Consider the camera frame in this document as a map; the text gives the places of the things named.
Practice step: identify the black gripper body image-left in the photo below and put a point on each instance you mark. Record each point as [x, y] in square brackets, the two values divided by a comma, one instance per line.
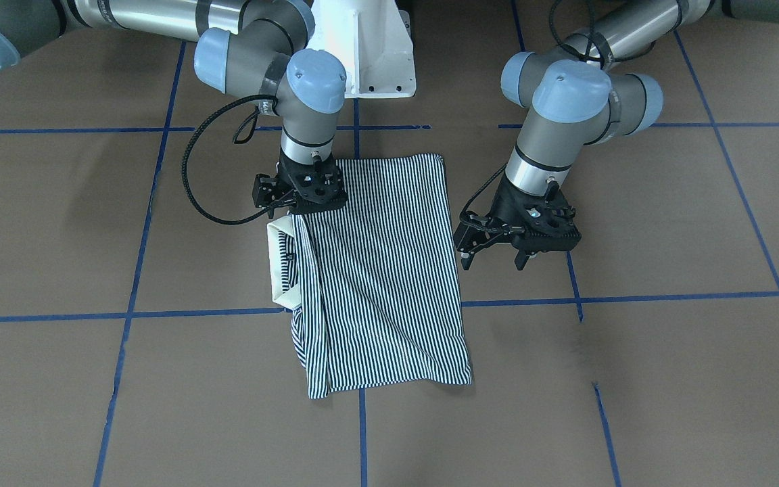
[286, 174]

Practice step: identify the navy white striped polo shirt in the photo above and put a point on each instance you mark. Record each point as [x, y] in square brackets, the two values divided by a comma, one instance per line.
[373, 287]

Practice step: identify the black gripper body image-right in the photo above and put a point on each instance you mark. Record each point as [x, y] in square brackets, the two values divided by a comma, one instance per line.
[503, 205]

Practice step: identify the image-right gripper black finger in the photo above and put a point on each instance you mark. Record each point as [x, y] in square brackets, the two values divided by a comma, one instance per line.
[468, 247]
[522, 258]

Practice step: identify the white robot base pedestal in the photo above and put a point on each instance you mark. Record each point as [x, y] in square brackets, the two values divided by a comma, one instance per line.
[373, 42]

